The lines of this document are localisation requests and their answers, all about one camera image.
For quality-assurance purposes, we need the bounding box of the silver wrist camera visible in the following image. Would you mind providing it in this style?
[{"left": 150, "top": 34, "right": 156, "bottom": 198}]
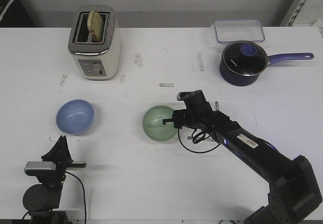
[
  {"left": 24, "top": 161, "right": 56, "bottom": 177},
  {"left": 176, "top": 90, "right": 202, "bottom": 101}
]

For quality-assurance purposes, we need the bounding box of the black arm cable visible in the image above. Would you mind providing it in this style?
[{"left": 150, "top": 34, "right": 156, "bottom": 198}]
[
  {"left": 65, "top": 171, "right": 87, "bottom": 221},
  {"left": 177, "top": 127, "right": 223, "bottom": 154}
]

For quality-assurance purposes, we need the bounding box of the glass pot lid blue knob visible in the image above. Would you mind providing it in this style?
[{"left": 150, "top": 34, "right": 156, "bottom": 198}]
[{"left": 222, "top": 40, "right": 268, "bottom": 76}]

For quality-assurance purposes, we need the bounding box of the blue bowl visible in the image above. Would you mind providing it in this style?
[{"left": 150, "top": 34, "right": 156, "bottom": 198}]
[{"left": 56, "top": 99, "right": 94, "bottom": 135}]

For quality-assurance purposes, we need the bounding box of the dark blue saucepan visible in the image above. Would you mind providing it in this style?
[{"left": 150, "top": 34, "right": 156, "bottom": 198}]
[{"left": 219, "top": 40, "right": 314, "bottom": 86}]

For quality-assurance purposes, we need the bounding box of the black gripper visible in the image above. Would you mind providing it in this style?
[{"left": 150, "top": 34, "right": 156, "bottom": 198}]
[
  {"left": 37, "top": 136, "right": 86, "bottom": 184},
  {"left": 163, "top": 92, "right": 214, "bottom": 130}
]

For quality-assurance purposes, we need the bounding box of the cream and chrome toaster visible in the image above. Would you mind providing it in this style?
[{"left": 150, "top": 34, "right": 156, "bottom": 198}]
[{"left": 68, "top": 5, "right": 121, "bottom": 80}]

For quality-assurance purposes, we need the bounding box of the clear plastic food container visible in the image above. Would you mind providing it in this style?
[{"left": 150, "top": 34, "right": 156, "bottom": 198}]
[{"left": 214, "top": 19, "right": 265, "bottom": 43}]

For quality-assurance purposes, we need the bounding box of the bread slice in toaster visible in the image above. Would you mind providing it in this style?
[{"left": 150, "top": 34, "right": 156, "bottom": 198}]
[{"left": 87, "top": 11, "right": 104, "bottom": 42}]

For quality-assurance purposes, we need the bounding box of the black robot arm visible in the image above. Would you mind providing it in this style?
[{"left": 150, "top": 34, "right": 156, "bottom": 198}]
[
  {"left": 23, "top": 136, "right": 86, "bottom": 223},
  {"left": 163, "top": 90, "right": 322, "bottom": 223}
]

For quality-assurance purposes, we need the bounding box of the green bowl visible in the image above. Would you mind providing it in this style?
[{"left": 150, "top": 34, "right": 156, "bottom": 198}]
[{"left": 142, "top": 105, "right": 177, "bottom": 142}]

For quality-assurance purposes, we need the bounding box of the white metal shelf upright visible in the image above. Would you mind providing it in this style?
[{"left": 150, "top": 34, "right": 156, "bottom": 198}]
[{"left": 280, "top": 0, "right": 322, "bottom": 27}]

